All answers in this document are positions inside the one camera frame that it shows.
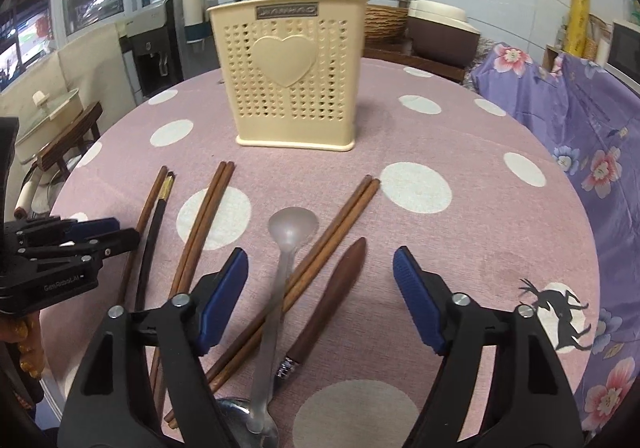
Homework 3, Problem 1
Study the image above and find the beige plastic utensil holder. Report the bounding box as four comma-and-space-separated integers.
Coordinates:
206, 0, 370, 151

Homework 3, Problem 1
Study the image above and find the purple floral cloth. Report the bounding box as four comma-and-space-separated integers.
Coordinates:
470, 42, 640, 429

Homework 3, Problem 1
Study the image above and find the pink polka-dot tablecloth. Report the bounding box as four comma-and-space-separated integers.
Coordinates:
42, 55, 601, 448

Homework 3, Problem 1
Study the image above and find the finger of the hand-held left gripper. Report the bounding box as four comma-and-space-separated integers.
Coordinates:
9, 216, 122, 249
19, 227, 142, 275

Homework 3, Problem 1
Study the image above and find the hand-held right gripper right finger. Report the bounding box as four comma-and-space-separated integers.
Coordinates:
393, 247, 587, 448

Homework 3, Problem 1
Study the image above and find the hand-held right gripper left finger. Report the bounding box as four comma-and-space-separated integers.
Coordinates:
59, 248, 249, 448

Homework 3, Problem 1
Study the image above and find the black chopstick with gold band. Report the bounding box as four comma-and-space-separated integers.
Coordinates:
134, 172, 177, 313

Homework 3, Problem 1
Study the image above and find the dark wooden vanity table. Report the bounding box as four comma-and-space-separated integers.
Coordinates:
362, 40, 468, 83

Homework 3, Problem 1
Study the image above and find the wicker wash basin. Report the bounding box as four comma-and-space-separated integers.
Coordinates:
364, 2, 411, 47

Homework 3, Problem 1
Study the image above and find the large metal spoon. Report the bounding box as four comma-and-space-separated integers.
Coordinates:
215, 397, 281, 448

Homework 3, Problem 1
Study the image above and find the white microwave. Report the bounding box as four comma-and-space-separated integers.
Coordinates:
605, 20, 640, 94

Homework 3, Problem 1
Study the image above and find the yellow patterned roll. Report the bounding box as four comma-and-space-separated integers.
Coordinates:
562, 0, 592, 58

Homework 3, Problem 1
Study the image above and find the wooden box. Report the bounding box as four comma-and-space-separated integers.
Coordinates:
542, 45, 566, 74

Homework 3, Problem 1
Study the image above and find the person's left hand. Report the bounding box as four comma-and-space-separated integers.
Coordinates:
0, 315, 47, 380

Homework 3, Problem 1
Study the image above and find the brown and cream rice cooker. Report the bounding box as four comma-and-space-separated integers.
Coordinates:
407, 0, 482, 68

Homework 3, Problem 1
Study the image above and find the brown wooden knife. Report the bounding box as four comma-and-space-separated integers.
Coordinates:
276, 236, 368, 381

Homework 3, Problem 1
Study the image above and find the cup holder with paper cups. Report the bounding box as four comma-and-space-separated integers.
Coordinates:
181, 0, 210, 44

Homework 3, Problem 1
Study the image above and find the translucent plastic spoon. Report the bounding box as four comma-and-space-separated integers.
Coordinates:
246, 207, 320, 435

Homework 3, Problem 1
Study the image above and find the brown wooden chopstick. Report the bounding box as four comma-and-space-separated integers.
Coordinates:
164, 174, 374, 422
118, 166, 169, 306
167, 179, 382, 430
149, 161, 229, 424
154, 163, 236, 425

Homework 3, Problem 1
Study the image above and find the dark wooden chair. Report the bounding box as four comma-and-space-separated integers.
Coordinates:
37, 102, 104, 181

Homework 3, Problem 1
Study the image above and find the water dispenser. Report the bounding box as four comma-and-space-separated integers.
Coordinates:
119, 0, 186, 101

